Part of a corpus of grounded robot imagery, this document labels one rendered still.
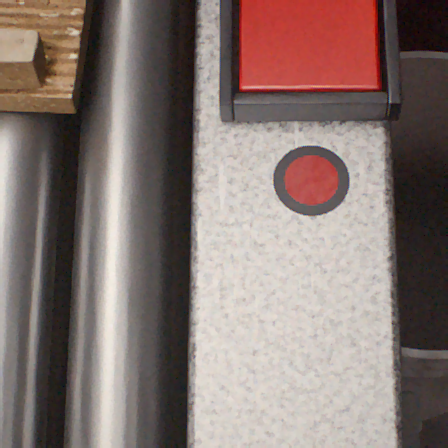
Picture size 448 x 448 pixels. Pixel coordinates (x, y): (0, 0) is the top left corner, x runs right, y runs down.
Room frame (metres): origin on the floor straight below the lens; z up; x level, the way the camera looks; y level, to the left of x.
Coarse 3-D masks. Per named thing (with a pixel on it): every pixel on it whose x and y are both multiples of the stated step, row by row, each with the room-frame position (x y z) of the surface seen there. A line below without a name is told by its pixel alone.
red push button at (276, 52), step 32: (256, 0) 0.28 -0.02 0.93; (288, 0) 0.28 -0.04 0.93; (320, 0) 0.28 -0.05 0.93; (352, 0) 0.28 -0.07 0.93; (256, 32) 0.27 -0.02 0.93; (288, 32) 0.27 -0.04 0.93; (320, 32) 0.27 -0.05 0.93; (352, 32) 0.26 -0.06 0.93; (256, 64) 0.25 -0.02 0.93; (288, 64) 0.25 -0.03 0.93; (320, 64) 0.25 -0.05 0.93; (352, 64) 0.25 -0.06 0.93
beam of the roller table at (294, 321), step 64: (256, 128) 0.23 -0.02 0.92; (320, 128) 0.23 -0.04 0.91; (384, 128) 0.22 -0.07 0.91; (192, 192) 0.21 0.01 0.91; (256, 192) 0.20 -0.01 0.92; (384, 192) 0.20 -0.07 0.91; (192, 256) 0.18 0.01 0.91; (256, 256) 0.17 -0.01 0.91; (320, 256) 0.17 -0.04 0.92; (384, 256) 0.17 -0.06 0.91; (192, 320) 0.15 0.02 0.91; (256, 320) 0.15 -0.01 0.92; (320, 320) 0.14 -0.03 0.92; (384, 320) 0.14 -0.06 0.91; (192, 384) 0.12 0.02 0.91; (256, 384) 0.12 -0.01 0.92; (320, 384) 0.12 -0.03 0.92; (384, 384) 0.11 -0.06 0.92
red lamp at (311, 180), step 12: (312, 156) 0.21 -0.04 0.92; (288, 168) 0.21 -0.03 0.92; (300, 168) 0.21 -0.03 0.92; (312, 168) 0.21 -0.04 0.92; (324, 168) 0.21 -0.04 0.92; (288, 180) 0.20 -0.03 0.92; (300, 180) 0.20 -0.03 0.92; (312, 180) 0.20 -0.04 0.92; (324, 180) 0.20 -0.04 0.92; (336, 180) 0.20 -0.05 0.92; (288, 192) 0.20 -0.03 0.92; (300, 192) 0.20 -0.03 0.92; (312, 192) 0.20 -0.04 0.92; (324, 192) 0.20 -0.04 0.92; (312, 204) 0.19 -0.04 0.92
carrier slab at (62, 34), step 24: (0, 0) 0.29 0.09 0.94; (24, 0) 0.29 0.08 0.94; (48, 0) 0.29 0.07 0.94; (72, 0) 0.29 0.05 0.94; (0, 24) 0.28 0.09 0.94; (24, 24) 0.28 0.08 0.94; (48, 24) 0.28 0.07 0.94; (72, 24) 0.28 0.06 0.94; (48, 48) 0.27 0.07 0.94; (72, 48) 0.27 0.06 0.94; (48, 72) 0.26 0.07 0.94; (72, 72) 0.26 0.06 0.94; (0, 96) 0.25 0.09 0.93; (24, 96) 0.25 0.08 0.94; (48, 96) 0.25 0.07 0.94; (72, 96) 0.24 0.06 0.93
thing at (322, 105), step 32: (224, 0) 0.28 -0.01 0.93; (384, 0) 0.28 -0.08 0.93; (224, 32) 0.27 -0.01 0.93; (384, 32) 0.26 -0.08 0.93; (224, 64) 0.25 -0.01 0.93; (384, 64) 0.25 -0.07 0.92; (224, 96) 0.24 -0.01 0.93; (256, 96) 0.24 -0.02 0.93; (288, 96) 0.24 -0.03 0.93; (320, 96) 0.23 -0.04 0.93; (352, 96) 0.23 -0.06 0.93; (384, 96) 0.23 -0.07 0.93
